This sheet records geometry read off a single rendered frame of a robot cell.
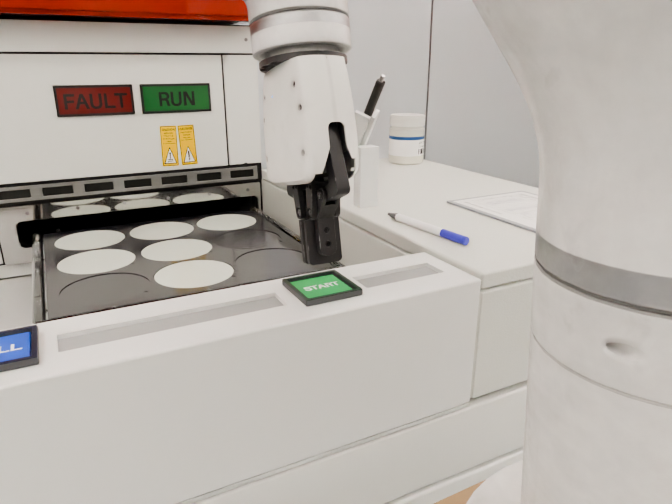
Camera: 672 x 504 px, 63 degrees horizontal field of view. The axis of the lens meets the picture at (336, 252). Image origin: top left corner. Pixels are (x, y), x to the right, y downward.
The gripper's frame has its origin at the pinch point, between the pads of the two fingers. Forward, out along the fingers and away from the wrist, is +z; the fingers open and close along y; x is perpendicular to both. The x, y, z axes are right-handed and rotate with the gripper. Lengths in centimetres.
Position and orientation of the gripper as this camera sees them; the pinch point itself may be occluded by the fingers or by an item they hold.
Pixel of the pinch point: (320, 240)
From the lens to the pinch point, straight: 48.9
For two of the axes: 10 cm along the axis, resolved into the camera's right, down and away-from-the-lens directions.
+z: 0.9, 9.8, 1.5
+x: 8.9, -1.5, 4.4
